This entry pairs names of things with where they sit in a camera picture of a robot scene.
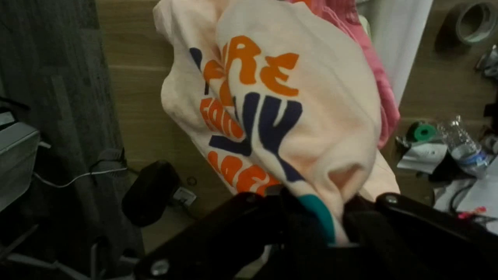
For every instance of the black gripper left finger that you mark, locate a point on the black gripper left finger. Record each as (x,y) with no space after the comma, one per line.
(223,233)

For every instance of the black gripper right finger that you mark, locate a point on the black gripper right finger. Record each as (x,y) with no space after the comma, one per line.
(415,233)

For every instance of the peach printed t-shirt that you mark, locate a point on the peach printed t-shirt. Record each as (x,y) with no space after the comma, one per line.
(312,118)

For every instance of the pink t-shirt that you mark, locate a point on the pink t-shirt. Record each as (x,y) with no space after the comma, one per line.
(382,87)

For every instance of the white paper wrapper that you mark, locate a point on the white paper wrapper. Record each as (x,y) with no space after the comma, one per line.
(422,157)

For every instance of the white paper sheets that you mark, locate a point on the white paper sheets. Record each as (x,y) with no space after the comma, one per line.
(483,196)

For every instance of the clear plastic water bottle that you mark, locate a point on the clear plastic water bottle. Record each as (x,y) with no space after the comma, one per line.
(464,147)

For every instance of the green tape roll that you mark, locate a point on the green tape roll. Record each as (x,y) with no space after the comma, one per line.
(422,132)

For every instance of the grey tape roll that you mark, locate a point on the grey tape roll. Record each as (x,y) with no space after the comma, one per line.
(464,31)

